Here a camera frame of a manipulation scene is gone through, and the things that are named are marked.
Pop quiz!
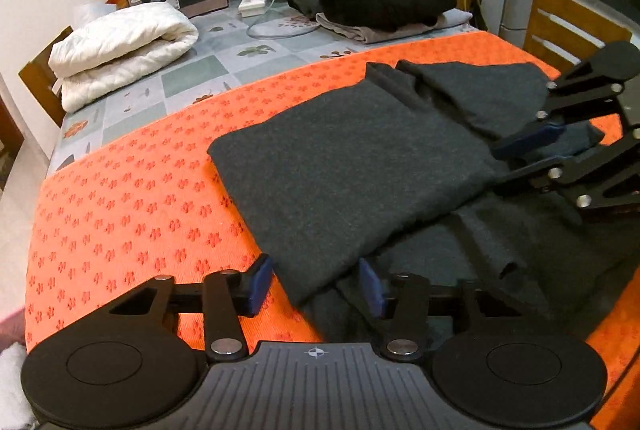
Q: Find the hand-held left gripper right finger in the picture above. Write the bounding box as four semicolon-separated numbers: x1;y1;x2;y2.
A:
358;257;524;364

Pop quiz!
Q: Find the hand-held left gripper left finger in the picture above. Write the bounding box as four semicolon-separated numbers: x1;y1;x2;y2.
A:
107;254;275;361

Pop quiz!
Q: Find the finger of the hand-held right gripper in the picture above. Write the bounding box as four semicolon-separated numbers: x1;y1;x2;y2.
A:
492;129;640;212
491;69;624;159

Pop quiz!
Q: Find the dark grey sweater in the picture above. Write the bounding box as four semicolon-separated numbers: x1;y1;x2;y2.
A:
206;59;640;346

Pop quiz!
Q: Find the pink fabric storage bin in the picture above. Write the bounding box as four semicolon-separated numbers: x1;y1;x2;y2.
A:
0;307;28;348

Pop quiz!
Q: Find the orange flower-patterned mat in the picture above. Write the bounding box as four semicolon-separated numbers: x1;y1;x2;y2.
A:
25;30;640;430

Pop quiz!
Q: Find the folded beige garment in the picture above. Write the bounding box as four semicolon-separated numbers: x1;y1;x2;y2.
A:
315;7;473;45

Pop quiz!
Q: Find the white fluffy clothing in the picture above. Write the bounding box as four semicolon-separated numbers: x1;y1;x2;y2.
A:
0;341;38;430

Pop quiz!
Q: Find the white folded quilt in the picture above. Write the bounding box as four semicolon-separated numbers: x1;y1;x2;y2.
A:
48;2;200;112

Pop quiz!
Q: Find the white cable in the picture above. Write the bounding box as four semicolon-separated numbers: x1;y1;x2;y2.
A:
246;0;321;40

